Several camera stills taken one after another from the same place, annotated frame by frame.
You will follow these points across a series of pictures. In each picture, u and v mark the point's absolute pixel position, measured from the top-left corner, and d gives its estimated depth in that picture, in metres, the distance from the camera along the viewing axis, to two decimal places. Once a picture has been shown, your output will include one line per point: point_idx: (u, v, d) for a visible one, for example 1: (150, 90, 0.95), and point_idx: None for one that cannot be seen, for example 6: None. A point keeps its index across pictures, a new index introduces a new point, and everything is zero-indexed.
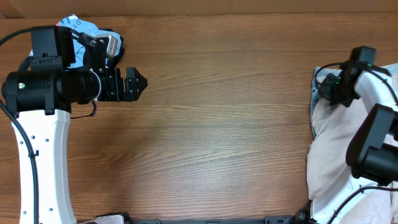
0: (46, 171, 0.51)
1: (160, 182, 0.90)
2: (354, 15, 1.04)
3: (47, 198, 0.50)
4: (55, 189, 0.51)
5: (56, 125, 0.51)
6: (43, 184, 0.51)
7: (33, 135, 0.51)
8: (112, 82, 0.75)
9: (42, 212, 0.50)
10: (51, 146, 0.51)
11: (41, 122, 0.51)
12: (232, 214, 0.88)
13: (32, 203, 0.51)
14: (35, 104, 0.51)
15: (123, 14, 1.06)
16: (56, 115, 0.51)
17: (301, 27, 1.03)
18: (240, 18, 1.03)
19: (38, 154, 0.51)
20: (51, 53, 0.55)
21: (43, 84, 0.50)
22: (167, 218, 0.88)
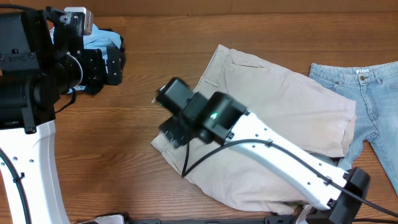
0: (35, 191, 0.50)
1: (160, 182, 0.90)
2: (353, 16, 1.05)
3: (39, 219, 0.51)
4: (46, 206, 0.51)
5: (39, 143, 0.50)
6: (32, 203, 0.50)
7: (14, 157, 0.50)
8: (93, 66, 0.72)
9: None
10: (36, 166, 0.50)
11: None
12: (232, 214, 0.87)
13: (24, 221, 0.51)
14: (11, 117, 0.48)
15: (122, 14, 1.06)
16: (38, 133, 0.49)
17: (301, 27, 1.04)
18: (240, 18, 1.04)
19: (24, 176, 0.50)
20: (22, 50, 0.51)
21: (18, 97, 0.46)
22: (167, 218, 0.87)
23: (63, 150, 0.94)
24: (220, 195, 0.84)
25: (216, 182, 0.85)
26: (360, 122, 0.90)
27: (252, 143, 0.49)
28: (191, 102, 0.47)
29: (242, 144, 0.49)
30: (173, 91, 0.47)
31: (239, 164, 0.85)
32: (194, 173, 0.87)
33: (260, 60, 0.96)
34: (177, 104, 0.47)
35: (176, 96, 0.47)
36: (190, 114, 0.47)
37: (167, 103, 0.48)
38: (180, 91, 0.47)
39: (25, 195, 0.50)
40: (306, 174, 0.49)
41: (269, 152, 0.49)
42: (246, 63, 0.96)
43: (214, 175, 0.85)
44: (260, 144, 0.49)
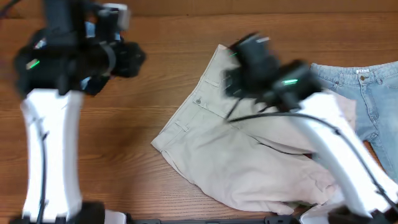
0: (56, 155, 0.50)
1: (160, 182, 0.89)
2: (353, 15, 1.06)
3: (55, 185, 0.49)
4: (63, 172, 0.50)
5: (68, 106, 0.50)
6: (51, 167, 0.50)
7: (43, 116, 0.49)
8: (126, 57, 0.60)
9: (50, 196, 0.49)
10: (60, 127, 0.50)
11: (53, 102, 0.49)
12: (233, 214, 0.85)
13: (39, 182, 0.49)
14: (43, 84, 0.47)
15: None
16: (67, 98, 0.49)
17: (301, 27, 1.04)
18: (240, 18, 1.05)
19: (48, 136, 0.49)
20: (62, 28, 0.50)
21: (55, 65, 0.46)
22: (167, 218, 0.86)
23: None
24: (220, 195, 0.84)
25: (216, 182, 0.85)
26: (360, 122, 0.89)
27: (317, 124, 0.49)
28: (265, 61, 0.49)
29: (306, 121, 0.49)
30: (255, 45, 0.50)
31: (239, 164, 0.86)
32: (194, 173, 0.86)
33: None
34: (252, 58, 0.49)
35: (254, 49, 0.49)
36: (261, 71, 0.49)
37: (242, 54, 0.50)
38: (257, 46, 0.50)
39: (45, 155, 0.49)
40: (357, 170, 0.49)
41: (335, 139, 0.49)
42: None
43: (214, 175, 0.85)
44: (329, 129, 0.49)
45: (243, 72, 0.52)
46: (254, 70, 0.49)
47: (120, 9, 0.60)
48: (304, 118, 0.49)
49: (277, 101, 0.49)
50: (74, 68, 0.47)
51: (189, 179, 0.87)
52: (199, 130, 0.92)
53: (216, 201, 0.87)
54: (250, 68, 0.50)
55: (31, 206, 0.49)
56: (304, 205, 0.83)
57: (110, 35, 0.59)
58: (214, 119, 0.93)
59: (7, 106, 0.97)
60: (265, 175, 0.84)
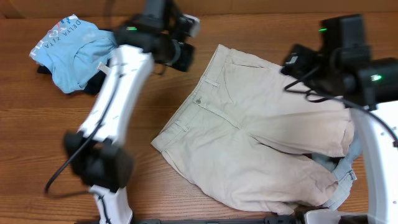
0: (124, 93, 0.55)
1: (160, 182, 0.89)
2: (352, 15, 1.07)
3: (115, 111, 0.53)
4: (123, 108, 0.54)
5: (143, 63, 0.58)
6: (117, 102, 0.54)
7: (125, 63, 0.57)
8: (186, 55, 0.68)
9: (109, 117, 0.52)
10: (133, 75, 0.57)
11: (135, 56, 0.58)
12: (232, 214, 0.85)
13: (104, 106, 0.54)
14: (135, 44, 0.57)
15: (123, 14, 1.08)
16: (145, 56, 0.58)
17: (301, 27, 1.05)
18: (240, 18, 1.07)
19: (124, 76, 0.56)
20: (155, 15, 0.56)
21: (150, 36, 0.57)
22: (167, 218, 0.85)
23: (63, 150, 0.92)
24: (220, 195, 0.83)
25: (216, 182, 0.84)
26: None
27: (382, 129, 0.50)
28: (356, 48, 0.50)
29: (372, 122, 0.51)
30: (354, 25, 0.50)
31: (239, 164, 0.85)
32: (194, 173, 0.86)
33: (260, 61, 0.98)
34: (344, 40, 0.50)
35: (351, 30, 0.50)
36: (349, 55, 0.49)
37: (339, 32, 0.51)
38: (355, 28, 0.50)
39: (117, 90, 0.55)
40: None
41: (390, 149, 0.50)
42: (245, 65, 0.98)
43: (214, 175, 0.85)
44: (390, 137, 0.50)
45: (331, 51, 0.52)
46: (342, 51, 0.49)
47: (194, 20, 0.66)
48: (370, 117, 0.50)
49: (354, 89, 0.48)
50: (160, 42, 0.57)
51: (189, 179, 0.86)
52: (199, 130, 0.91)
53: (216, 201, 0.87)
54: (339, 49, 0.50)
55: (89, 124, 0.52)
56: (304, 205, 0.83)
57: (181, 35, 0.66)
58: (215, 119, 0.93)
59: (7, 105, 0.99)
60: (265, 175, 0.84)
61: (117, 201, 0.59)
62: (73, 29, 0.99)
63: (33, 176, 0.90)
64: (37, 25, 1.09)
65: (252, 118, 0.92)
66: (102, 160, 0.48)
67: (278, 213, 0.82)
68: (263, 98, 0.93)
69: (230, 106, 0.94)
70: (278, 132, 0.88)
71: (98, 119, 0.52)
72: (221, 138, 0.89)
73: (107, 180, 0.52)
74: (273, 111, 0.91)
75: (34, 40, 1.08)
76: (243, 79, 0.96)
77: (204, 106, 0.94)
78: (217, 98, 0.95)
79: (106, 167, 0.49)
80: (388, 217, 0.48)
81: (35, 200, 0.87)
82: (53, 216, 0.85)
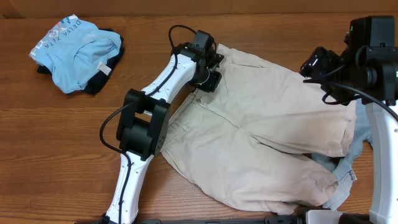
0: (175, 78, 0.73)
1: (161, 182, 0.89)
2: (352, 15, 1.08)
3: (168, 84, 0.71)
4: (172, 86, 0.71)
5: (190, 67, 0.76)
6: (170, 81, 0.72)
7: (180, 62, 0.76)
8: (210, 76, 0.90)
9: (162, 89, 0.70)
10: (184, 71, 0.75)
11: (186, 60, 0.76)
12: (232, 214, 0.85)
13: (161, 82, 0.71)
14: (185, 56, 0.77)
15: (123, 14, 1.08)
16: (191, 63, 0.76)
17: (301, 27, 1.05)
18: (240, 18, 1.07)
19: (176, 69, 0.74)
20: (200, 45, 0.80)
21: (196, 55, 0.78)
22: (167, 218, 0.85)
23: (63, 150, 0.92)
24: (220, 195, 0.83)
25: (216, 182, 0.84)
26: (360, 122, 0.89)
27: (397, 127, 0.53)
28: (383, 47, 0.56)
29: (388, 119, 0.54)
30: (384, 27, 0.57)
31: (240, 164, 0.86)
32: (194, 173, 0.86)
33: (260, 61, 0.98)
34: (371, 39, 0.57)
35: (380, 31, 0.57)
36: (374, 53, 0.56)
37: (367, 33, 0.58)
38: (382, 28, 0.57)
39: (170, 76, 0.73)
40: None
41: None
42: (246, 64, 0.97)
43: (214, 174, 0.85)
44: None
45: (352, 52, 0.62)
46: (369, 48, 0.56)
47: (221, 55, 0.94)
48: (388, 113, 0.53)
49: (375, 83, 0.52)
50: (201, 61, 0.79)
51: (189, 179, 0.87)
52: (199, 130, 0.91)
53: (216, 201, 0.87)
54: (365, 45, 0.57)
55: (148, 89, 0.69)
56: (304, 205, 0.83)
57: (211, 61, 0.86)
58: (215, 119, 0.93)
59: (7, 105, 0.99)
60: (266, 174, 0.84)
61: (139, 176, 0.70)
62: (73, 29, 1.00)
63: (33, 176, 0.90)
64: (37, 25, 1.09)
65: (252, 118, 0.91)
66: (154, 113, 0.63)
67: (278, 213, 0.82)
68: (263, 98, 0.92)
69: (230, 106, 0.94)
70: (279, 132, 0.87)
71: (155, 88, 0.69)
72: (221, 138, 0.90)
73: (147, 139, 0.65)
74: (273, 111, 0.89)
75: (33, 40, 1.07)
76: (242, 79, 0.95)
77: (204, 106, 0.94)
78: (217, 97, 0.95)
79: (154, 119, 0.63)
80: (391, 213, 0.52)
81: (35, 200, 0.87)
82: (53, 216, 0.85)
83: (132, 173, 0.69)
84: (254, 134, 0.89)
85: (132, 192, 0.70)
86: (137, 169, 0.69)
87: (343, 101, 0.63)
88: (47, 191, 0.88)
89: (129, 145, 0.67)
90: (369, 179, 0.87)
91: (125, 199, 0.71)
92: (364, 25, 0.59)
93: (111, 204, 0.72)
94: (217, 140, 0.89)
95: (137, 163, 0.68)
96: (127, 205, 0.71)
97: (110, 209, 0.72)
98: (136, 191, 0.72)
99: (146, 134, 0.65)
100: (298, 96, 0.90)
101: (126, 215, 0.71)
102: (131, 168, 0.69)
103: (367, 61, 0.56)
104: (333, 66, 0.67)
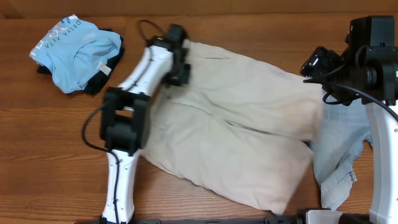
0: (152, 70, 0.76)
1: (160, 182, 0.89)
2: (353, 15, 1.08)
3: (146, 76, 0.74)
4: (150, 77, 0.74)
5: (165, 56, 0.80)
6: (147, 73, 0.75)
7: (154, 55, 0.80)
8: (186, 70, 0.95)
9: (141, 82, 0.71)
10: (158, 62, 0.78)
11: (160, 51, 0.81)
12: (233, 214, 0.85)
13: (138, 76, 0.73)
14: (160, 49, 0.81)
15: (123, 14, 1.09)
16: (166, 55, 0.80)
17: (301, 27, 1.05)
18: (240, 18, 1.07)
19: (152, 61, 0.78)
20: (175, 37, 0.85)
21: (170, 44, 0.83)
22: (167, 218, 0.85)
23: (63, 150, 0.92)
24: (210, 185, 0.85)
25: (203, 173, 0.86)
26: (360, 122, 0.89)
27: (397, 126, 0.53)
28: (384, 47, 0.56)
29: (387, 118, 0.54)
30: (384, 28, 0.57)
31: (224, 154, 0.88)
32: (181, 167, 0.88)
33: (225, 52, 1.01)
34: (372, 39, 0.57)
35: (380, 30, 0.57)
36: (374, 53, 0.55)
37: (367, 33, 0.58)
38: (381, 28, 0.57)
39: (145, 69, 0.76)
40: None
41: None
42: (210, 56, 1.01)
43: (201, 167, 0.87)
44: None
45: (354, 52, 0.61)
46: (369, 48, 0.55)
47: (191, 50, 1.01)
48: (388, 113, 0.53)
49: (375, 83, 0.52)
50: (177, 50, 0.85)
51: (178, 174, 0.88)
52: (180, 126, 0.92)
53: (217, 201, 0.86)
54: (365, 45, 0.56)
55: (126, 84, 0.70)
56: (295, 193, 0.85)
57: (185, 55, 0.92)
58: (189, 112, 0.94)
59: (7, 105, 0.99)
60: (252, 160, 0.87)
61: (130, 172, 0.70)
62: (73, 29, 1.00)
63: (33, 176, 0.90)
64: (37, 25, 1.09)
65: (227, 108, 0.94)
66: (135, 108, 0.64)
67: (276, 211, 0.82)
68: (234, 88, 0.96)
69: (201, 98, 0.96)
70: (260, 120, 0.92)
71: (133, 83, 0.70)
72: (202, 131, 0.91)
73: (132, 135, 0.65)
74: (248, 98, 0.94)
75: (33, 40, 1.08)
76: (210, 72, 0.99)
77: (175, 102, 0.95)
78: (188, 93, 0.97)
79: (136, 114, 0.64)
80: (391, 213, 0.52)
81: (35, 200, 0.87)
82: (53, 216, 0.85)
83: (122, 170, 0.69)
84: (229, 121, 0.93)
85: (125, 189, 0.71)
86: (126, 165, 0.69)
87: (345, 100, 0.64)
88: (47, 191, 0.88)
89: (114, 143, 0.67)
90: (369, 179, 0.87)
91: (119, 198, 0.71)
92: (364, 24, 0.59)
93: (106, 204, 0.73)
94: (199, 134, 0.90)
95: (126, 160, 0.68)
96: (121, 203, 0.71)
97: (106, 210, 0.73)
98: (129, 189, 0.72)
99: (129, 130, 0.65)
100: (269, 82, 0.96)
101: (122, 213, 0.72)
102: (120, 165, 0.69)
103: (367, 61, 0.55)
104: (333, 66, 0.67)
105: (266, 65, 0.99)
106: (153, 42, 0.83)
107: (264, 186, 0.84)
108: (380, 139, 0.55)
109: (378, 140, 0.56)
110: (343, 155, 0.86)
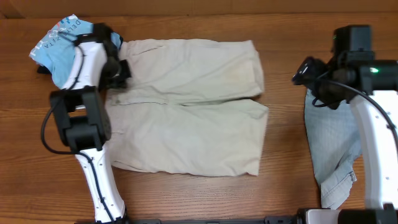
0: (89, 63, 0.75)
1: (160, 182, 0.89)
2: (353, 15, 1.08)
3: (84, 71, 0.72)
4: (89, 70, 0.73)
5: (96, 49, 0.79)
6: (85, 68, 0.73)
7: (83, 51, 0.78)
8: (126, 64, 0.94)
9: (82, 77, 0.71)
10: (92, 55, 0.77)
11: (91, 45, 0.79)
12: (233, 214, 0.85)
13: (76, 73, 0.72)
14: (90, 44, 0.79)
15: (123, 14, 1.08)
16: (97, 47, 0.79)
17: (301, 27, 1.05)
18: (240, 18, 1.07)
19: (86, 56, 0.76)
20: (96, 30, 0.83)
21: (97, 38, 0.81)
22: (167, 218, 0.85)
23: (63, 150, 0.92)
24: (184, 168, 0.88)
25: (173, 158, 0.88)
26: None
27: (377, 113, 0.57)
28: (361, 51, 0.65)
29: (368, 105, 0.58)
30: (362, 36, 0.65)
31: (191, 139, 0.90)
32: (151, 162, 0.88)
33: (157, 41, 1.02)
34: (350, 45, 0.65)
35: (358, 38, 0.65)
36: (354, 57, 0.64)
37: (345, 40, 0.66)
38: (359, 36, 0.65)
39: (83, 65, 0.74)
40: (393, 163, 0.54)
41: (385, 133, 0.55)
42: (145, 49, 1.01)
43: (170, 155, 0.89)
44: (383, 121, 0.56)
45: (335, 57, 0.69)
46: (349, 53, 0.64)
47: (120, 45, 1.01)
48: (367, 101, 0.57)
49: (354, 81, 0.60)
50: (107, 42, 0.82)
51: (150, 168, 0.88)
52: (137, 122, 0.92)
53: (216, 201, 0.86)
54: (346, 51, 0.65)
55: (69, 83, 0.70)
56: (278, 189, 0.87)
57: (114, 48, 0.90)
58: (143, 109, 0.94)
59: (7, 105, 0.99)
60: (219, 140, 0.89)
61: (105, 168, 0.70)
62: (72, 29, 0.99)
63: (33, 176, 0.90)
64: (37, 25, 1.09)
65: (176, 92, 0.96)
66: (85, 102, 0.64)
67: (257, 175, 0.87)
68: (177, 71, 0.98)
69: (150, 92, 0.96)
70: (211, 92, 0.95)
71: (75, 79, 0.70)
72: (166, 123, 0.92)
73: (92, 129, 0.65)
74: (194, 74, 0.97)
75: (33, 40, 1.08)
76: (150, 63, 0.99)
77: (125, 104, 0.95)
78: (135, 90, 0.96)
79: (89, 108, 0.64)
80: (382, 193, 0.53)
81: (35, 200, 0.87)
82: (53, 216, 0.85)
83: (97, 167, 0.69)
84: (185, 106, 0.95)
85: (107, 186, 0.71)
86: (100, 161, 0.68)
87: (333, 101, 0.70)
88: (47, 191, 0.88)
89: (79, 144, 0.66)
90: None
91: (105, 196, 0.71)
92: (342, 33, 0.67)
93: (95, 207, 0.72)
94: (164, 127, 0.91)
95: (97, 156, 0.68)
96: (109, 200, 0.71)
97: (96, 213, 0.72)
98: (111, 184, 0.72)
99: (87, 125, 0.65)
100: (204, 55, 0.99)
101: (114, 209, 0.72)
102: (93, 163, 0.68)
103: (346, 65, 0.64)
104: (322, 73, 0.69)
105: (200, 42, 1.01)
106: (79, 40, 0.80)
107: (236, 155, 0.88)
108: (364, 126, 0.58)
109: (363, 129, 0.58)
110: (343, 155, 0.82)
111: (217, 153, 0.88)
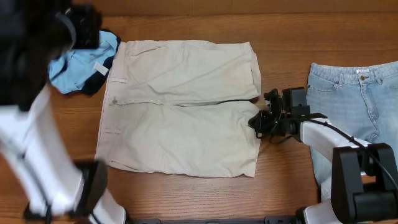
0: (42, 166, 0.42)
1: (160, 182, 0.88)
2: (353, 15, 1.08)
3: (51, 183, 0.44)
4: (53, 175, 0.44)
5: (34, 129, 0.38)
6: (42, 173, 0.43)
7: (10, 138, 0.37)
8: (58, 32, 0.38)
9: (51, 195, 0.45)
10: (36, 147, 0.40)
11: (11, 124, 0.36)
12: (233, 214, 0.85)
13: (39, 189, 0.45)
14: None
15: (123, 14, 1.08)
16: (34, 112, 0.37)
17: (301, 27, 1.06)
18: (240, 18, 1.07)
19: (29, 154, 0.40)
20: None
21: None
22: (167, 218, 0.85)
23: None
24: (181, 170, 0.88)
25: (170, 159, 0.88)
26: (360, 122, 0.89)
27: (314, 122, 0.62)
28: (301, 106, 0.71)
29: (306, 124, 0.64)
30: (300, 93, 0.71)
31: (188, 140, 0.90)
32: (148, 163, 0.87)
33: (155, 42, 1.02)
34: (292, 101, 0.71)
35: (299, 96, 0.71)
36: (295, 112, 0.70)
37: (287, 97, 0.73)
38: (300, 94, 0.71)
39: (35, 170, 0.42)
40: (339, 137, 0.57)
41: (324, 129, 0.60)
42: (144, 50, 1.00)
43: (167, 155, 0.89)
44: (318, 124, 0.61)
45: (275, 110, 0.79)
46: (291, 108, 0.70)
47: None
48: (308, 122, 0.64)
49: (295, 130, 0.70)
50: (27, 68, 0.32)
51: (147, 169, 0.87)
52: (134, 123, 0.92)
53: (216, 201, 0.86)
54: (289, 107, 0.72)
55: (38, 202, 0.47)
56: (279, 189, 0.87)
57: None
58: (140, 109, 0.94)
59: None
60: (215, 140, 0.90)
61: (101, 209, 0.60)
62: None
63: None
64: None
65: (174, 92, 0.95)
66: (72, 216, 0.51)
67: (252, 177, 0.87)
68: (175, 72, 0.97)
69: (147, 93, 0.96)
70: (208, 93, 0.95)
71: (45, 201, 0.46)
72: (163, 123, 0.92)
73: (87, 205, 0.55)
74: (192, 75, 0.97)
75: None
76: (148, 63, 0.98)
77: (123, 104, 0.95)
78: (134, 90, 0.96)
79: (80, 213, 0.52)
80: None
81: None
82: None
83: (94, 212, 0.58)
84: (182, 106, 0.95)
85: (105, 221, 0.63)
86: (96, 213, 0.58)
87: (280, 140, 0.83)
88: None
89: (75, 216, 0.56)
90: None
91: None
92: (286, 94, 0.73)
93: None
94: (161, 127, 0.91)
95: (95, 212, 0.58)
96: None
97: None
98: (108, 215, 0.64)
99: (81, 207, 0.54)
100: (203, 56, 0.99)
101: None
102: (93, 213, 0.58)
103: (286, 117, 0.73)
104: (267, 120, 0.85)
105: (199, 43, 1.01)
106: None
107: (232, 156, 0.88)
108: (313, 137, 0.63)
109: (314, 139, 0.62)
110: None
111: (214, 154, 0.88)
